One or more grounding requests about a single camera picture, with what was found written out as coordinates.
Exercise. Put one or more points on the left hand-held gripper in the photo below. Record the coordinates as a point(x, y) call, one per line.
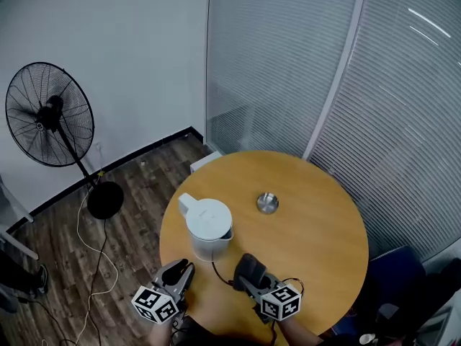
point(155, 305)

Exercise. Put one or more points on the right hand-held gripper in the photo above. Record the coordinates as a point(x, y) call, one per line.
point(281, 303)

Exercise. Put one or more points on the grey cloth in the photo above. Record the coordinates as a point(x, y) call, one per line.
point(252, 269)

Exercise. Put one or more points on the white electric kettle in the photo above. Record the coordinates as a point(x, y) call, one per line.
point(209, 225)

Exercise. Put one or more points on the person's left forearm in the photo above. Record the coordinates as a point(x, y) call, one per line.
point(160, 335)

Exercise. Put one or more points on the person's right forearm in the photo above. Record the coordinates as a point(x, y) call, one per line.
point(297, 333)

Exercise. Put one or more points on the person's black shirt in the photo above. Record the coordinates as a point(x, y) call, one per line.
point(230, 341)

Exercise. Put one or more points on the round metal ashtray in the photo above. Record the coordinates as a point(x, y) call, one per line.
point(267, 203)

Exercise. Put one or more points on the white box under table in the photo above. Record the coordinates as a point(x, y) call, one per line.
point(205, 161)

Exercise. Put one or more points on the white paper cup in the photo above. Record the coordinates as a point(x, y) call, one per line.
point(367, 339)

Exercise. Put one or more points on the blue chair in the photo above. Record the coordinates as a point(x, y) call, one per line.
point(392, 269)

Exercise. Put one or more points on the white desk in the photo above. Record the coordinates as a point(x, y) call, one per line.
point(14, 225)

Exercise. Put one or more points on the black garment on chair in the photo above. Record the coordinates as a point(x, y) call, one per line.
point(432, 301)

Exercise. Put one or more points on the black standing fan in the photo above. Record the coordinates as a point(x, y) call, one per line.
point(50, 114)

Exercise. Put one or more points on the white wall socket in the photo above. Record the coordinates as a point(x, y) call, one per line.
point(98, 145)

